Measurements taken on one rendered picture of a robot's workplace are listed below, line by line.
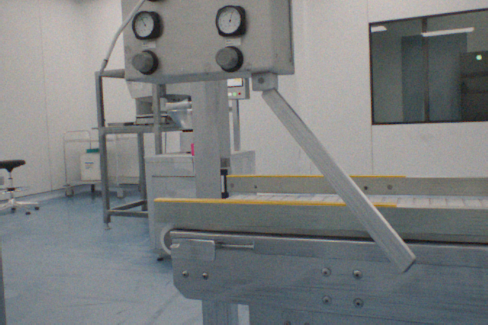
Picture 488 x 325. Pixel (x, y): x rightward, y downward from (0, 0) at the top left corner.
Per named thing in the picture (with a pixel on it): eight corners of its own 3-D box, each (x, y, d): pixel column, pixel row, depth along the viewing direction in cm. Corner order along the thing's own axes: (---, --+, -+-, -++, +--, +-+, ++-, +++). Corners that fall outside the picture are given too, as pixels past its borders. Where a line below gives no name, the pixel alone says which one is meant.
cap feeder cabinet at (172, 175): (148, 262, 346) (142, 157, 342) (191, 241, 397) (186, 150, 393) (225, 270, 318) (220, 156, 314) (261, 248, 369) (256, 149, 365)
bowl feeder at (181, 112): (158, 154, 355) (155, 104, 353) (185, 150, 387) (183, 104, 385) (216, 154, 333) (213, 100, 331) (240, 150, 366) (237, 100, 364)
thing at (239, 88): (218, 151, 357) (214, 67, 354) (225, 150, 367) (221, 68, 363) (246, 151, 347) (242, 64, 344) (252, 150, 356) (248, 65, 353)
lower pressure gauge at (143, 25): (131, 40, 65) (130, 11, 65) (137, 41, 66) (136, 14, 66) (155, 37, 64) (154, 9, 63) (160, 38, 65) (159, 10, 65)
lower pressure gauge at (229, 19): (215, 36, 61) (213, 6, 60) (219, 38, 62) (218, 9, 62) (242, 33, 59) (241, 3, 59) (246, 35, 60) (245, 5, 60)
